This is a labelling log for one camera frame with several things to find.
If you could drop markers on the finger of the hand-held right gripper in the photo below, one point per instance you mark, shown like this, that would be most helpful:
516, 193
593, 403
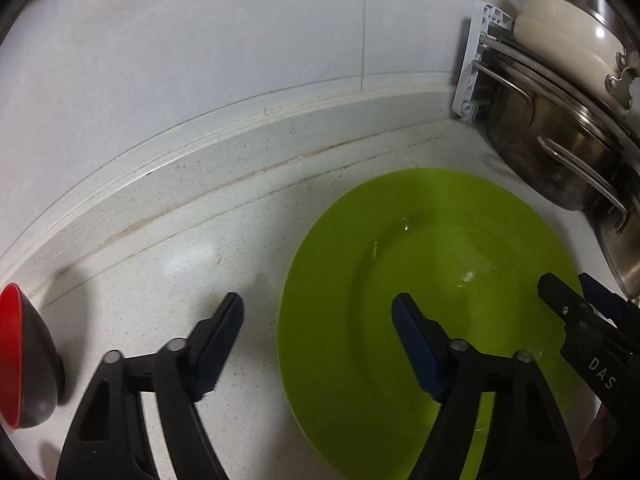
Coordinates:
605, 300
562, 300

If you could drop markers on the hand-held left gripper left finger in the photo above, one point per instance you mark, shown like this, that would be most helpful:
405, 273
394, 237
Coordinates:
222, 345

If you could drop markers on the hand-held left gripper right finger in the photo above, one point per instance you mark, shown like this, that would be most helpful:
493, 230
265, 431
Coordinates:
417, 345

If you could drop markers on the green plate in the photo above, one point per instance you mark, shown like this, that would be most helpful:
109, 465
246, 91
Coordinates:
450, 240

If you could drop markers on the red and black bowl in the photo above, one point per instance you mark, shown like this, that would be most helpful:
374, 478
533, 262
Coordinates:
35, 360

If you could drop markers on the person's right hand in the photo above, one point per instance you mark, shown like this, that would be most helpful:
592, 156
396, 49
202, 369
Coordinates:
596, 440

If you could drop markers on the steel pots on rack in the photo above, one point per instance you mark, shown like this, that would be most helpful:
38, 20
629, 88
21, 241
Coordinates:
470, 85

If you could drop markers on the cream enamel pot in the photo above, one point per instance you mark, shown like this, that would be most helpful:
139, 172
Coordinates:
550, 35

